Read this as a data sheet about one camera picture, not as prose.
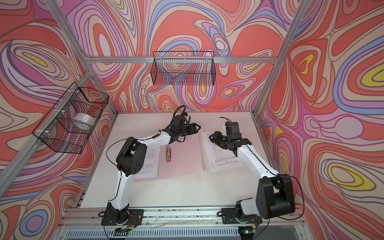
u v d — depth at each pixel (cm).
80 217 75
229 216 73
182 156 89
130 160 56
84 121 73
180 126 81
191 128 88
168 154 95
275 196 42
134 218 72
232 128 66
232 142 63
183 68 84
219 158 94
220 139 76
